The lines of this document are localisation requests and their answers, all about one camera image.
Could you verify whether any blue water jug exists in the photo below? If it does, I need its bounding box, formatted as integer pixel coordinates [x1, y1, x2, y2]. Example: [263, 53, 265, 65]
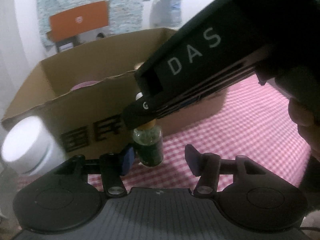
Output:
[149, 0, 183, 28]

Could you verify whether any pink checkered tablecloth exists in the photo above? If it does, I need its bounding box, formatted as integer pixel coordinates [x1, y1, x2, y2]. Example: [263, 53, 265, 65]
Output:
[15, 76, 313, 196]

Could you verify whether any purple plastic lid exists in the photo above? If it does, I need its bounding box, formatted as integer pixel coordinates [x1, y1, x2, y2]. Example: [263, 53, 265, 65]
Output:
[70, 80, 101, 92]

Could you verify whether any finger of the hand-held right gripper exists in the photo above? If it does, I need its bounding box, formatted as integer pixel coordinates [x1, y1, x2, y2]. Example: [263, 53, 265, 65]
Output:
[122, 99, 161, 131]

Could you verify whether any brown cardboard box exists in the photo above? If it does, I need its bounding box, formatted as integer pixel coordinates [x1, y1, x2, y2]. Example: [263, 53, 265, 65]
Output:
[1, 27, 228, 159]

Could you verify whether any person's right hand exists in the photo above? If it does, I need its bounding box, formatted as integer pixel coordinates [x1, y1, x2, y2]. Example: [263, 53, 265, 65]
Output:
[288, 98, 320, 161]

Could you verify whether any white dropper bottle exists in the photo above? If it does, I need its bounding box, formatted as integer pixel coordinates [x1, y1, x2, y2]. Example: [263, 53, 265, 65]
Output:
[132, 92, 164, 167]

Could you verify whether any white cylindrical bottle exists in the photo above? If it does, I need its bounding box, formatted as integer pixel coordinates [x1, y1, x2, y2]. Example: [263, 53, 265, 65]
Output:
[0, 116, 67, 177]

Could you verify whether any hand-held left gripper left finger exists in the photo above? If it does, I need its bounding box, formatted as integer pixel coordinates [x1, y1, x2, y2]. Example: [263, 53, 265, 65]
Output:
[53, 146, 135, 198]

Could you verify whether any orange lid appliance box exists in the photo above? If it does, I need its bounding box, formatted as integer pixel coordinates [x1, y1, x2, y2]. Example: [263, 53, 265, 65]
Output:
[46, 0, 111, 53]

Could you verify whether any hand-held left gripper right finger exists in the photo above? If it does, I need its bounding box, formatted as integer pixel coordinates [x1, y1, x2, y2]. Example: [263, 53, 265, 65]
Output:
[184, 144, 266, 198]

